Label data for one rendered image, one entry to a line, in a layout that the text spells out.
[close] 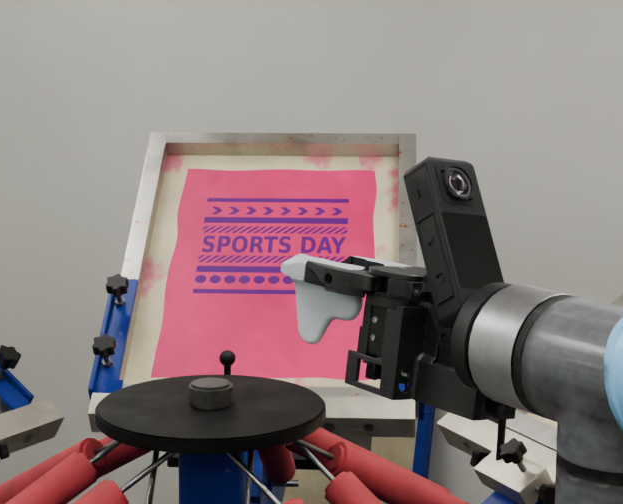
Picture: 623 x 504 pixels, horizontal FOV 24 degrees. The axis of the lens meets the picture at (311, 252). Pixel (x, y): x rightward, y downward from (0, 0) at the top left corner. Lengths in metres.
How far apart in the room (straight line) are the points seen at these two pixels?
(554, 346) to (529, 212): 3.07
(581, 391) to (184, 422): 1.13
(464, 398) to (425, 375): 0.04
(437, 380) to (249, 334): 1.87
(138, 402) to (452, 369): 1.11
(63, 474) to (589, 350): 1.25
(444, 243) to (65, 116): 3.92
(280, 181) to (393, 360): 2.20
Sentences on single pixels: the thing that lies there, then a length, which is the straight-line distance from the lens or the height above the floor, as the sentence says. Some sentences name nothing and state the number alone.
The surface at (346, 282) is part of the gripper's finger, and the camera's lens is 0.96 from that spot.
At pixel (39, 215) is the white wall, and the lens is 4.93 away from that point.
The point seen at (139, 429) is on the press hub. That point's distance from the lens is 1.88.
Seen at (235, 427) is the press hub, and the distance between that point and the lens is 1.88.
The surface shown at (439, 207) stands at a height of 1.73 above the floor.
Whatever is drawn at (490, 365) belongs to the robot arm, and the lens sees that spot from 0.88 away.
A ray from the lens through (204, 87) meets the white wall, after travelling 4.43.
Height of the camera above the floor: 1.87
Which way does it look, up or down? 10 degrees down
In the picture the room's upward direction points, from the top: straight up
